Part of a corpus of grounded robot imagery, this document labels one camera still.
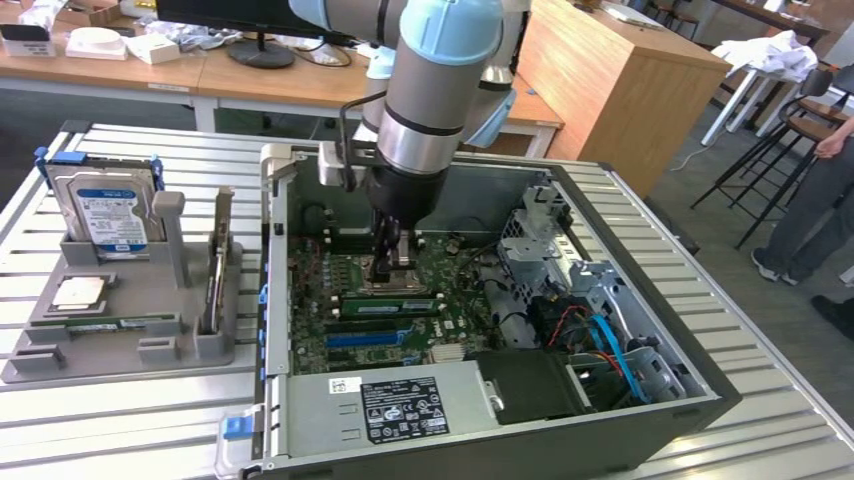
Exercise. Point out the green motherboard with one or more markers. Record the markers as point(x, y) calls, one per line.
point(320, 320)

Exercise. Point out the white labelled cardboard box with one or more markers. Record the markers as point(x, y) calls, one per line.
point(27, 40)

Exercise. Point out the green RAM stick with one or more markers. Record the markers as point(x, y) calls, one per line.
point(390, 306)
point(100, 324)

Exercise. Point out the open black PC case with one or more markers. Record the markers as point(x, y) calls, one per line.
point(667, 350)

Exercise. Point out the small white box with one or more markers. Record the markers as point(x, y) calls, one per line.
point(154, 49)

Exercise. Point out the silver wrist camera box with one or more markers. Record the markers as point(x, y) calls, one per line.
point(331, 162)

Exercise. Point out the person in grey trousers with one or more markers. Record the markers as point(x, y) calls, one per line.
point(810, 215)

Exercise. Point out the metal disk bay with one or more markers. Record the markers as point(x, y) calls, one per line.
point(567, 250)

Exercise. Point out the hard disk blue carrier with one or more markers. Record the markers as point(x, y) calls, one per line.
point(107, 210)

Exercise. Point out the silver CPU chip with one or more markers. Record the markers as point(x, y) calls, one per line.
point(79, 292)

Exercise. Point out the CPU socket with metal cover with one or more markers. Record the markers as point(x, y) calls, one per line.
point(403, 282)

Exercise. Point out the white table frame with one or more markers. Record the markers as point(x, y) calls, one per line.
point(734, 105)

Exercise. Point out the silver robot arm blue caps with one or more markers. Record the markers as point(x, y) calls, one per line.
point(434, 90)

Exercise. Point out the person's bare hand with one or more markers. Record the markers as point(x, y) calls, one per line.
point(830, 146)

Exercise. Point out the black shoe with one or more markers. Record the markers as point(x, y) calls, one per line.
point(834, 312)

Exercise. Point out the wooden cabinet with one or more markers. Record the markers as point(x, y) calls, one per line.
point(601, 90)

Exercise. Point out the grey parts rack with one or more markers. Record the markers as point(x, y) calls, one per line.
point(134, 310)

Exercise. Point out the black computer monitor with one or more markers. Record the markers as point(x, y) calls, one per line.
point(260, 30)

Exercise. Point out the white crumpled cloth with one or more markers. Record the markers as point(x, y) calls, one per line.
point(774, 52)

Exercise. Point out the black stool wooden seat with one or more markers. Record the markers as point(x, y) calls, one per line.
point(794, 130)

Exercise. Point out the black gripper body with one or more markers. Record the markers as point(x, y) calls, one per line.
point(407, 195)

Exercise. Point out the grey power supply with label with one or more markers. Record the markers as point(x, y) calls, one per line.
point(387, 405)

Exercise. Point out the graphics card metal bracket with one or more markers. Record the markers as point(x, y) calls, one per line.
point(219, 270)

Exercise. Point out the white round device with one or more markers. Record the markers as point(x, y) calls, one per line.
point(96, 44)

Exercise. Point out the wooden desk white frame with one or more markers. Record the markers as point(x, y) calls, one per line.
point(100, 75)
point(300, 85)

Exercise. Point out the black fan shroud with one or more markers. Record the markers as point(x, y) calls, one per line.
point(534, 385)

